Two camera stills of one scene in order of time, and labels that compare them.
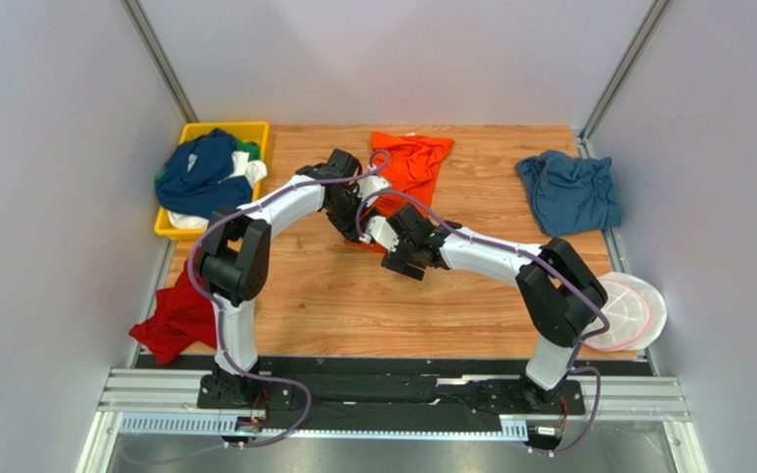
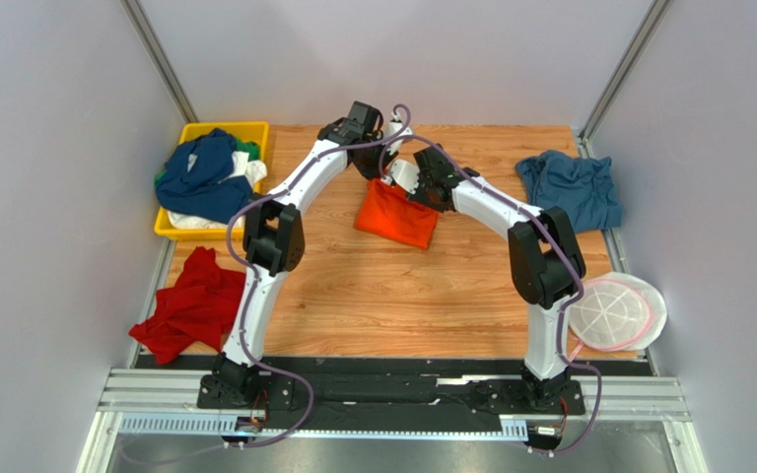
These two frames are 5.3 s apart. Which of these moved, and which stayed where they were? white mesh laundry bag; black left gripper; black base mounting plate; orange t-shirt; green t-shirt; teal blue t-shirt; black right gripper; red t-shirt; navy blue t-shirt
Moved: black right gripper; orange t-shirt; black left gripper
Stayed: white mesh laundry bag; teal blue t-shirt; red t-shirt; green t-shirt; black base mounting plate; navy blue t-shirt
